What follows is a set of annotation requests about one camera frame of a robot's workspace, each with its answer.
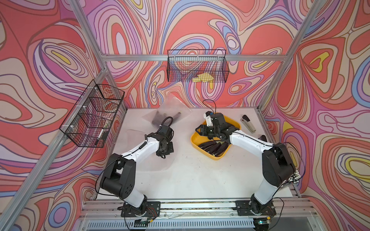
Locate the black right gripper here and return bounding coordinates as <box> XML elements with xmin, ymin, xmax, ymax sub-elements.
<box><xmin>195</xmin><ymin>125</ymin><xmax>219</xmax><ymax>137</ymax></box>

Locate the clear zip-top plastic bag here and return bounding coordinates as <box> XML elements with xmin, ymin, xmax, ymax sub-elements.
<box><xmin>143</xmin><ymin>94</ymin><xmax>191</xmax><ymax>128</ymax></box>

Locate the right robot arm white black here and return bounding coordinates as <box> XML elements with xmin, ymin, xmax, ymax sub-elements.
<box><xmin>196</xmin><ymin>111</ymin><xmax>301</xmax><ymax>215</ymax></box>

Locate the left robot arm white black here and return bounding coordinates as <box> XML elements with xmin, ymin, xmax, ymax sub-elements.
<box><xmin>99</xmin><ymin>125</ymin><xmax>174</xmax><ymax>214</ymax></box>

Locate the purple eggplant in tray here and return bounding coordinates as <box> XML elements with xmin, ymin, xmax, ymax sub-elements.
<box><xmin>214</xmin><ymin>142</ymin><xmax>229</xmax><ymax>157</ymax></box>
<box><xmin>198</xmin><ymin>141</ymin><xmax>217</xmax><ymax>150</ymax></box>
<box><xmin>205</xmin><ymin>143</ymin><xmax>222</xmax><ymax>155</ymax></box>

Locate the grey black stapler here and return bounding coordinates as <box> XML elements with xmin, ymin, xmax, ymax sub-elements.
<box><xmin>240</xmin><ymin>115</ymin><xmax>256</xmax><ymax>134</ymax></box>

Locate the blue black tool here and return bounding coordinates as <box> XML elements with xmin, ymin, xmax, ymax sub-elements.
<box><xmin>259</xmin><ymin>135</ymin><xmax>267</xmax><ymax>142</ymax></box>

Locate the yellow cloth in basket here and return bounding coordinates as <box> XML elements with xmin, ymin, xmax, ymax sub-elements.
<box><xmin>192</xmin><ymin>73</ymin><xmax>214</xmax><ymax>83</ymax></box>

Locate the aluminium horizontal back bar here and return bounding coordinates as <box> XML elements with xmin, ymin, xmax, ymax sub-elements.
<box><xmin>101</xmin><ymin>54</ymin><xmax>288</xmax><ymax>62</ymax></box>

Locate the black corrugated cable hose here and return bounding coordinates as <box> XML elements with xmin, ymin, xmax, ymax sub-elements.
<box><xmin>159</xmin><ymin>116</ymin><xmax>174</xmax><ymax>128</ymax></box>

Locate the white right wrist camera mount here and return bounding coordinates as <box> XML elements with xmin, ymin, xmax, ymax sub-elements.
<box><xmin>203</xmin><ymin>111</ymin><xmax>214</xmax><ymax>127</ymax></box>

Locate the black wire basket back wall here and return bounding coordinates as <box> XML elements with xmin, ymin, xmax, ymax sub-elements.
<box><xmin>167</xmin><ymin>48</ymin><xmax>229</xmax><ymax>83</ymax></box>

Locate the black wire basket wall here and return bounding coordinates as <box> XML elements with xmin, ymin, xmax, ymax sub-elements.
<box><xmin>167</xmin><ymin>48</ymin><xmax>229</xmax><ymax>83</ymax></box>
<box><xmin>59</xmin><ymin>80</ymin><xmax>125</xmax><ymax>148</ymax></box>

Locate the black wire basket left wall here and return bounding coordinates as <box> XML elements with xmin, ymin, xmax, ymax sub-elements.
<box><xmin>59</xmin><ymin>80</ymin><xmax>125</xmax><ymax>148</ymax></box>

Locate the aluminium frame post left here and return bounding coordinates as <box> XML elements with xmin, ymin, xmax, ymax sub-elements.
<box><xmin>1</xmin><ymin>1</ymin><xmax>118</xmax><ymax>231</ymax></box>

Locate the aluminium frame post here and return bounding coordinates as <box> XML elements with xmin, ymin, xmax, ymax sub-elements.
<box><xmin>1</xmin><ymin>1</ymin><xmax>118</xmax><ymax>231</ymax></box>
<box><xmin>257</xmin><ymin>0</ymin><xmax>327</xmax><ymax>112</ymax></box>

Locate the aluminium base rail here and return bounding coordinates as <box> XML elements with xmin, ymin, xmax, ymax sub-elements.
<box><xmin>74</xmin><ymin>198</ymin><xmax>325</xmax><ymax>231</ymax></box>

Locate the aluminium frame post right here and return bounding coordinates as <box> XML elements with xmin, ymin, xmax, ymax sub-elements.
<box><xmin>257</xmin><ymin>0</ymin><xmax>327</xmax><ymax>112</ymax></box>

